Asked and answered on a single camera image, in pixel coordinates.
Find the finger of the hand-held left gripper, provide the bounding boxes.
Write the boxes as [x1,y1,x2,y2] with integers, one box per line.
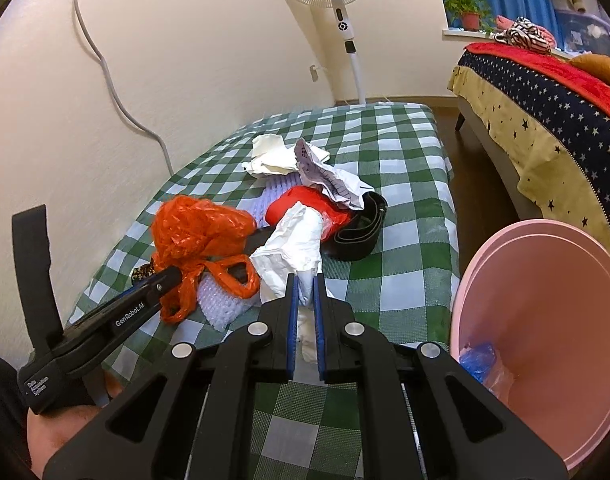
[60,265,186,357]

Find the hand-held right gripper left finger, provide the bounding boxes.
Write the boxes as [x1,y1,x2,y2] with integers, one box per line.
[42,274,301,480]

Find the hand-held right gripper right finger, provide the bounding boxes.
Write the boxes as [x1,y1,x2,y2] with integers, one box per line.
[312,272,570,480]

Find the white bubble wrap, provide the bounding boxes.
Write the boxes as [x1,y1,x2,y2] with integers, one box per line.
[195,272,263,333]

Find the white plastic bag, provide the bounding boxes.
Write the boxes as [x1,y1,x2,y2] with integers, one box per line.
[241,133,306,179]
[249,201,326,367]

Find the orange plastic bag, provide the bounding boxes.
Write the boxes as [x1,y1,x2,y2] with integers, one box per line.
[150,196,262,325]

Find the red plastic bag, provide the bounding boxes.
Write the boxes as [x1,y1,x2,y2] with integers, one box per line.
[264,185,353,243]

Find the pink trash bin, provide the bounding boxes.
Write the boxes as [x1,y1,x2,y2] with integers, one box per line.
[447,219,610,476]

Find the person's left hand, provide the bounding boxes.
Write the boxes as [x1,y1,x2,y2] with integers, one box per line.
[28,377,121,461]

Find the dark patterned wrapper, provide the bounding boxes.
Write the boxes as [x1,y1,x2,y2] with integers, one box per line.
[132,262,158,286]

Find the black belt loop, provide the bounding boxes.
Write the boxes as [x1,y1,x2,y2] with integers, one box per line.
[321,191,389,262]

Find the green checkered tablecloth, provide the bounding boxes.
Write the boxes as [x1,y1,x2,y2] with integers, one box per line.
[68,101,460,480]

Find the purple foam sheet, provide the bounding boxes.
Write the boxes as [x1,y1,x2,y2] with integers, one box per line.
[241,172,306,228]

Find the blue plastic wrapper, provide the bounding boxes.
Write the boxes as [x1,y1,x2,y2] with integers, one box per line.
[457,341,516,401]

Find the crumpled striped paper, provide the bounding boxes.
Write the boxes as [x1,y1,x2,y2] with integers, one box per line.
[294,138,367,211]

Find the white standing fan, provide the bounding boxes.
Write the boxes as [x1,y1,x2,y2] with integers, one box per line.
[275,0,368,106]

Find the star patterned blanket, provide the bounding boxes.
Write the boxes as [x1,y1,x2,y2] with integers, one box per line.
[446,45,610,261]

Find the white windowsill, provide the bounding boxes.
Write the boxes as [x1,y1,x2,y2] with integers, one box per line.
[441,27,576,58]

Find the red blanket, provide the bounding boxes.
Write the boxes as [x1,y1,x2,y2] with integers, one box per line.
[465,41,610,111]

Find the potted green plant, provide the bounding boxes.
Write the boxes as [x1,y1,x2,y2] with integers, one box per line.
[444,0,496,33]

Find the striped clothing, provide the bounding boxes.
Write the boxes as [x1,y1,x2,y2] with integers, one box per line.
[490,16,553,55]

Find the orange pillow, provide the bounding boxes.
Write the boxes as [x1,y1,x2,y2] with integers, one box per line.
[569,52,610,93]

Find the clear plastic storage box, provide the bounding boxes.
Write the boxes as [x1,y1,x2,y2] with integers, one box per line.
[552,7,610,61]

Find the grey wall cable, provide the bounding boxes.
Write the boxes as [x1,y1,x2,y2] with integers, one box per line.
[65,0,175,173]

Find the grey bed frame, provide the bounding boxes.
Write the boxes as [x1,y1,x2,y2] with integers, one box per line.
[455,90,540,221]

